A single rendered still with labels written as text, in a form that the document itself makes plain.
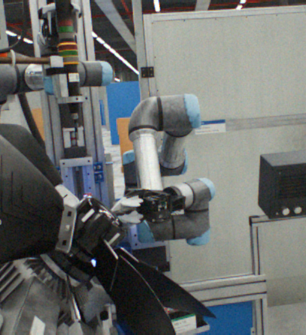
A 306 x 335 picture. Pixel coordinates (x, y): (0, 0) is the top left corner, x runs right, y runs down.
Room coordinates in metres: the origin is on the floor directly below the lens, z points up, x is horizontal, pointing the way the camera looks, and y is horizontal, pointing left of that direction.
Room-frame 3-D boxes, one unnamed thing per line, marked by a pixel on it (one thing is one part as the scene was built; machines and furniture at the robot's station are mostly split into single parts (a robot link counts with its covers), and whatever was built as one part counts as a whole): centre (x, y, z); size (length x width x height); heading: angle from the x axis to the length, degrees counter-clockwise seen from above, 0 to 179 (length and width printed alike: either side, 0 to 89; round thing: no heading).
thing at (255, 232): (1.45, -0.32, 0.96); 0.03 x 0.03 x 0.20; 7
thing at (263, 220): (1.46, -0.42, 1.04); 0.24 x 0.03 x 0.03; 97
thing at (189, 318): (1.24, 0.02, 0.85); 0.22 x 0.17 x 0.07; 112
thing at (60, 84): (1.02, 0.17, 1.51); 0.09 x 0.07 x 0.10; 132
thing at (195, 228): (1.32, -0.10, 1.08); 0.11 x 0.08 x 0.11; 95
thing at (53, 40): (1.14, 0.20, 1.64); 0.12 x 0.08 x 0.09; 17
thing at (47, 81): (1.31, 0.24, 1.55); 0.11 x 0.08 x 0.11; 134
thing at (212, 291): (1.40, 0.11, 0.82); 0.90 x 0.04 x 0.08; 97
